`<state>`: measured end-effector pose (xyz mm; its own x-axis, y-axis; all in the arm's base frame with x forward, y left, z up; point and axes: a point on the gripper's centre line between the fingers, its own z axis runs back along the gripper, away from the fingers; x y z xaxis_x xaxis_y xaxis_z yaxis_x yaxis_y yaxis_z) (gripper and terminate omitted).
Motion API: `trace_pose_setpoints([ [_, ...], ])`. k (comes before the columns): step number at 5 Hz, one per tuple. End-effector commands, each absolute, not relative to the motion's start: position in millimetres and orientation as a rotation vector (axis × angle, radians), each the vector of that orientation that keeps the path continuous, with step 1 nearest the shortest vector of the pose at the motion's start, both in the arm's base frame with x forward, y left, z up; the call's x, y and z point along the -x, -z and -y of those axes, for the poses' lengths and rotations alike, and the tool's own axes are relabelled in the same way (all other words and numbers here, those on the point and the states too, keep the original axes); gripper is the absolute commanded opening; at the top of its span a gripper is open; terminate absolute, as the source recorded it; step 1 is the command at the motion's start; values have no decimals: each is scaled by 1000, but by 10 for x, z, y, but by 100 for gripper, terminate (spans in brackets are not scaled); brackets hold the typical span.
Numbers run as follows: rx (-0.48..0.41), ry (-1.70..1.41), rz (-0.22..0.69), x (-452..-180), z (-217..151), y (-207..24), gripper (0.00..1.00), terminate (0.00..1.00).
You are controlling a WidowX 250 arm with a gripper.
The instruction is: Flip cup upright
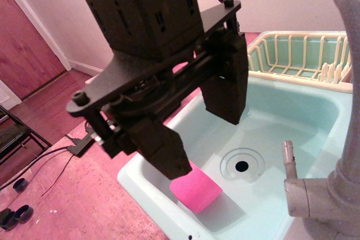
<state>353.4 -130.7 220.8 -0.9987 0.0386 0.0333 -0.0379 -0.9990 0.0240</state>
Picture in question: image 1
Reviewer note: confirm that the grey toy faucet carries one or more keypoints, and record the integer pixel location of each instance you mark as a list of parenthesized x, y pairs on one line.
[(328, 208)]

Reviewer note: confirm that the light green toy sink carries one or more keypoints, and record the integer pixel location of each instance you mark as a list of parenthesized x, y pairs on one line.
[(245, 160)]

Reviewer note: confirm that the black folding chair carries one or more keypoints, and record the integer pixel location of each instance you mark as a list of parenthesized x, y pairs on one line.
[(18, 135)]

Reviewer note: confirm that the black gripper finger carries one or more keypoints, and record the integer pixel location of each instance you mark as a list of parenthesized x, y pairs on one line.
[(224, 93), (160, 146)]

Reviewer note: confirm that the cream dish drying rack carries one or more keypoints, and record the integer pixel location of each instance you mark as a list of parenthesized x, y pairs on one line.
[(315, 56)]

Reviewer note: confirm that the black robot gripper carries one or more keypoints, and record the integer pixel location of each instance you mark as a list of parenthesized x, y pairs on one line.
[(159, 59)]

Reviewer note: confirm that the pink plastic cup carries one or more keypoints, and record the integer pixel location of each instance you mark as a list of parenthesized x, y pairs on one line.
[(196, 190)]

